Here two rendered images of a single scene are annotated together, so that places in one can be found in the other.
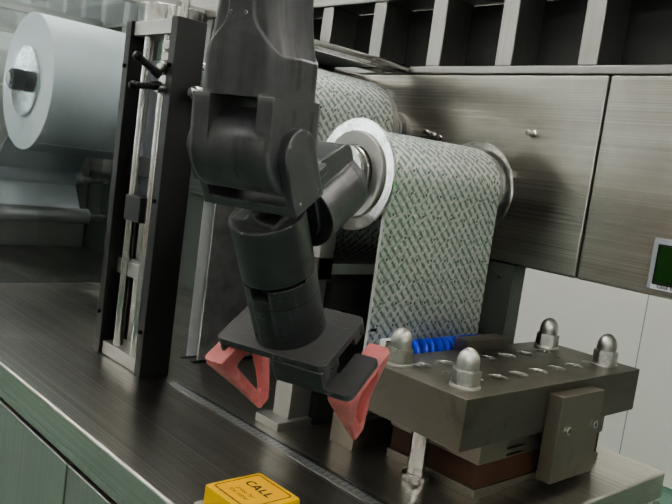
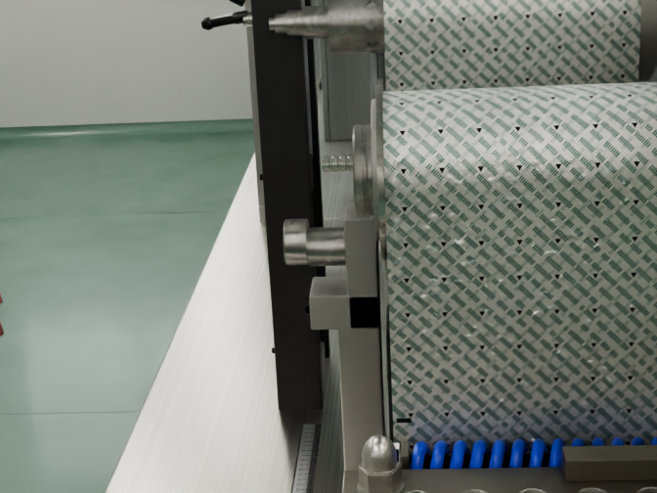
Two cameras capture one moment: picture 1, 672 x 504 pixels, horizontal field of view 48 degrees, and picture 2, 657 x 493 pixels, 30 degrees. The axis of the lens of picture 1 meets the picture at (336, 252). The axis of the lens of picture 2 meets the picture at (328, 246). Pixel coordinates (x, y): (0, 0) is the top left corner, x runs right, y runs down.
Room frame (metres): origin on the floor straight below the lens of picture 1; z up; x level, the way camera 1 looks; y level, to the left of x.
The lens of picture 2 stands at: (0.31, -0.69, 1.51)
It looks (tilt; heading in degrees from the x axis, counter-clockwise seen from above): 19 degrees down; 47
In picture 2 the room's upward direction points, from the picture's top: 3 degrees counter-clockwise
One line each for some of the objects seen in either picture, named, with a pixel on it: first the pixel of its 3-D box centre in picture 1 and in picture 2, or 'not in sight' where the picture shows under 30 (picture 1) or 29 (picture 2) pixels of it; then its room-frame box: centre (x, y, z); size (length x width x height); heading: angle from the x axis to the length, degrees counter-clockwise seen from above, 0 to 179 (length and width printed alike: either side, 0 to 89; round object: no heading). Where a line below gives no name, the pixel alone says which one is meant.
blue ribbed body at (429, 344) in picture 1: (436, 349); (543, 460); (1.03, -0.16, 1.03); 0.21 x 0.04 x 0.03; 133
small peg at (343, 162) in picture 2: not in sight; (338, 163); (0.99, 0.03, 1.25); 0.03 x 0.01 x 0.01; 133
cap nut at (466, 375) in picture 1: (467, 367); not in sight; (0.84, -0.17, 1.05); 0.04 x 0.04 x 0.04
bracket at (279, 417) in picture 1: (295, 315); (346, 374); (1.00, 0.04, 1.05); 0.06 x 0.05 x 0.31; 133
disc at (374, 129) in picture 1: (354, 174); (382, 169); (1.00, -0.01, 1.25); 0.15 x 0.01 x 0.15; 43
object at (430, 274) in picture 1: (432, 285); (537, 350); (1.04, -0.14, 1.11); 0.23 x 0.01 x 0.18; 133
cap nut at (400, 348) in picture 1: (400, 345); (379, 462); (0.90, -0.09, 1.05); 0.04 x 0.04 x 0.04
